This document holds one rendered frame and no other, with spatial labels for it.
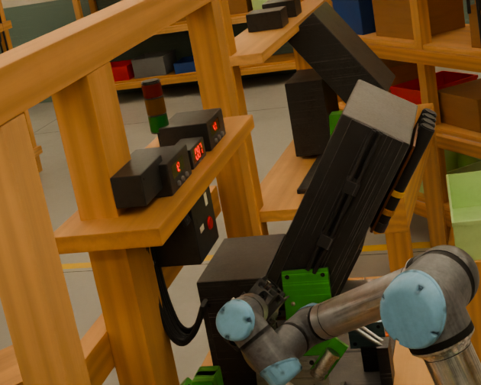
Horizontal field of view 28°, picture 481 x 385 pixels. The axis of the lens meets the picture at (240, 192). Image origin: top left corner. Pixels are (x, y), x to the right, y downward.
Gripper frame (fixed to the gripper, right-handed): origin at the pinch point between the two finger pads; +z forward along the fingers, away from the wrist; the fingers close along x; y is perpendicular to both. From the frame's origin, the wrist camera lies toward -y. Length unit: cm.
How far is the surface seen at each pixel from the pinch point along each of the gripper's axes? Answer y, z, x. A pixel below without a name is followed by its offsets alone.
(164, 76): -99, 847, 322
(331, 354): -1.0, 9.1, -18.8
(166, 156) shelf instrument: 12.3, -7.1, 38.0
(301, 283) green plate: 6.6, 12.4, -2.5
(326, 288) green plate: 9.5, 12.4, -7.7
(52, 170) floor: -198, 604, 275
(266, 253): 1.7, 32.5, 10.8
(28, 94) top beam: 15, -57, 52
